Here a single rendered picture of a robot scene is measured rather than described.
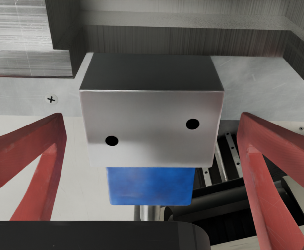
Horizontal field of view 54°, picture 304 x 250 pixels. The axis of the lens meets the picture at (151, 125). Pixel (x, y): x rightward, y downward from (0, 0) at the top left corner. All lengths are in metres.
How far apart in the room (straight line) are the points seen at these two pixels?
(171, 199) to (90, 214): 1.41
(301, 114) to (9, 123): 1.16
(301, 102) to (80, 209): 1.41
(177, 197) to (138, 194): 0.02
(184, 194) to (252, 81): 0.07
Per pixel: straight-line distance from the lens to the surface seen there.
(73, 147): 1.26
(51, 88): 0.17
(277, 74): 0.17
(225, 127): 0.86
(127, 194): 0.15
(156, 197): 0.16
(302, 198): 0.40
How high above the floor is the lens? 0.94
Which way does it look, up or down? 55 degrees down
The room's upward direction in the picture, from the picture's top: 180 degrees clockwise
